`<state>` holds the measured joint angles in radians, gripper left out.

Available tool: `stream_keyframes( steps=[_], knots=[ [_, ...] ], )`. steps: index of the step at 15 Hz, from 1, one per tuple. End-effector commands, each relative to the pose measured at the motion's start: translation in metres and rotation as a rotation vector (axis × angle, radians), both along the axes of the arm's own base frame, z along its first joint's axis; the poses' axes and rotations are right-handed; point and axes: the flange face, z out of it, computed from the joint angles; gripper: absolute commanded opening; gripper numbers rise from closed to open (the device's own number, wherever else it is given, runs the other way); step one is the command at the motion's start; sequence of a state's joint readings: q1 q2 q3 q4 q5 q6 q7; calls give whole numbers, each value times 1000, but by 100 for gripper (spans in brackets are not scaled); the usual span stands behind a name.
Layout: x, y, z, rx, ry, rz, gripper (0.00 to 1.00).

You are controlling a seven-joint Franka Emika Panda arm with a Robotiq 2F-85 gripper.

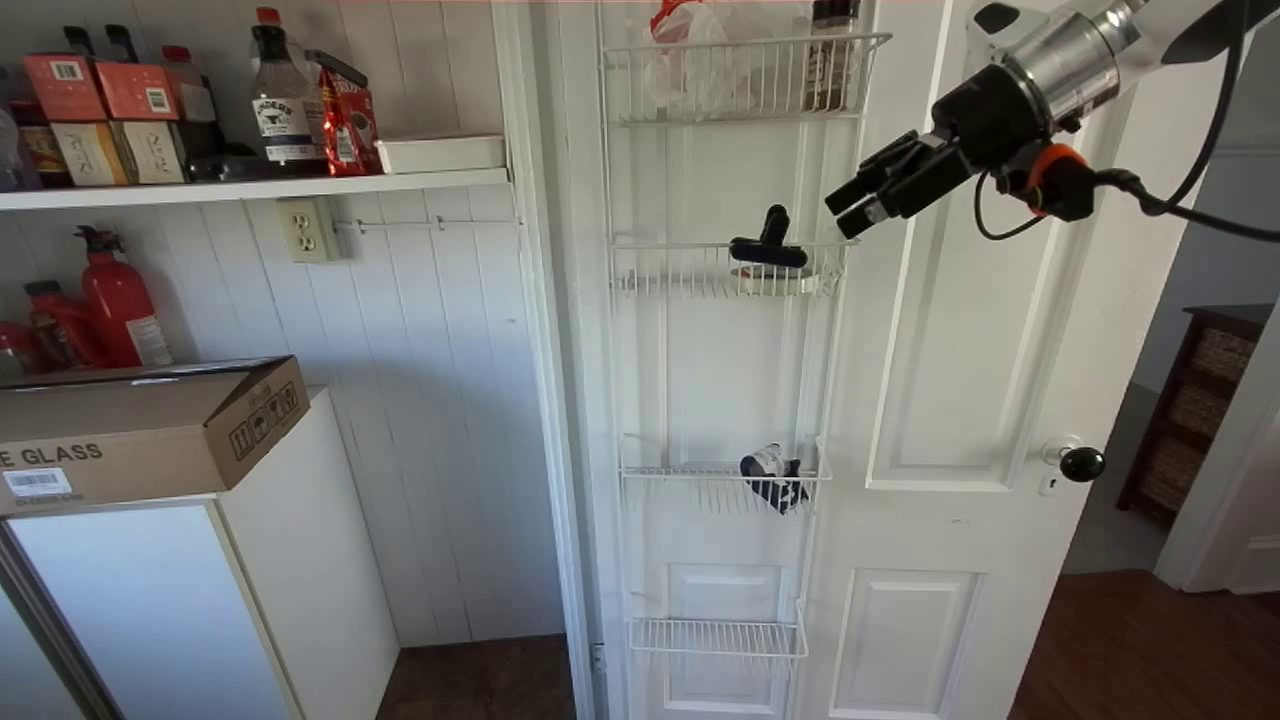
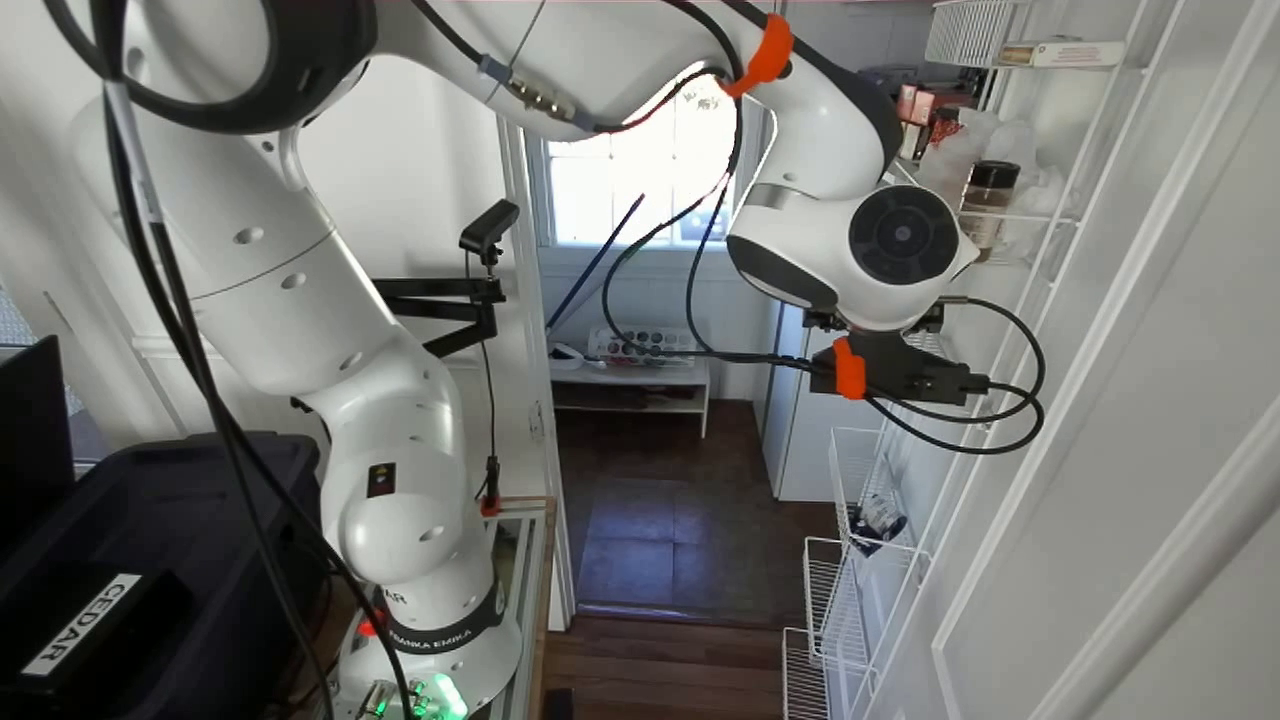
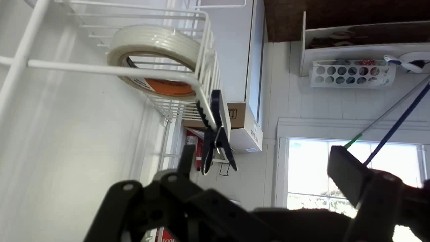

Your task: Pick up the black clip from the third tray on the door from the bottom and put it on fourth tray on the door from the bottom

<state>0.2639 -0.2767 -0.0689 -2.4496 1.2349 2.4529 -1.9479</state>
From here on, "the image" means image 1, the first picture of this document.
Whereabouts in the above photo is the clear labelled liquor bottle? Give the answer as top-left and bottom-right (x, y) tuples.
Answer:
(246, 5), (328, 176)

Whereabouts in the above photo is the red white bag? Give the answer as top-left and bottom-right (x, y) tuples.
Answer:
(648, 0), (765, 115)

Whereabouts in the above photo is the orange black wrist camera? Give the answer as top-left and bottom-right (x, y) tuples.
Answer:
(996, 137), (1140, 222)

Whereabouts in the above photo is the beige wall outlet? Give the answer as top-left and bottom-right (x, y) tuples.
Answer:
(277, 196), (345, 266)

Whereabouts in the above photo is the brown wooden dresser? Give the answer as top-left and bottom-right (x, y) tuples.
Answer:
(1118, 298), (1273, 531)

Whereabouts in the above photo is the white flat box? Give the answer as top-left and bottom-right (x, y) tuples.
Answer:
(373, 132), (509, 181)

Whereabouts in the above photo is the black white patterned item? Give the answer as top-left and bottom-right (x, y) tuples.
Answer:
(735, 445), (817, 514)

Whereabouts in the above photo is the red fire extinguisher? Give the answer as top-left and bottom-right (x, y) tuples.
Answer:
(74, 218), (175, 372)

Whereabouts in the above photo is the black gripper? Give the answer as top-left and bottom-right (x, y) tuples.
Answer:
(822, 59), (1064, 245)

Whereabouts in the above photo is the white cabinet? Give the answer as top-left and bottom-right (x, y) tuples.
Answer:
(0, 393), (403, 720)

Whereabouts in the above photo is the brown cardboard box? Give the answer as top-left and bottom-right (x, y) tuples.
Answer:
(0, 350), (315, 520)

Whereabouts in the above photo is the black door knob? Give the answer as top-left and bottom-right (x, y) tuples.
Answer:
(1058, 445), (1109, 488)

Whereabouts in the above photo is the red tan carton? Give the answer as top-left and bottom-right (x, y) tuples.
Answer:
(21, 50), (131, 193)
(93, 57), (193, 187)

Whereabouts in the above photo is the dark bottle with red cap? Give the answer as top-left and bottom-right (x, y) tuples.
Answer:
(155, 45), (230, 183)

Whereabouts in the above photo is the orange round object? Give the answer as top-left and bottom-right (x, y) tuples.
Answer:
(728, 260), (827, 298)

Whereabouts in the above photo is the white wall shelf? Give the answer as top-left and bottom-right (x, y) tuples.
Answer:
(0, 162), (518, 217)

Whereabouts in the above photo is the white wire door tray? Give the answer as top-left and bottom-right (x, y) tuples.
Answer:
(615, 432), (831, 514)
(630, 610), (814, 663)
(604, 228), (862, 298)
(597, 27), (897, 132)

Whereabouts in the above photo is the black cable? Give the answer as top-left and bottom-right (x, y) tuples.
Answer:
(970, 0), (1280, 249)

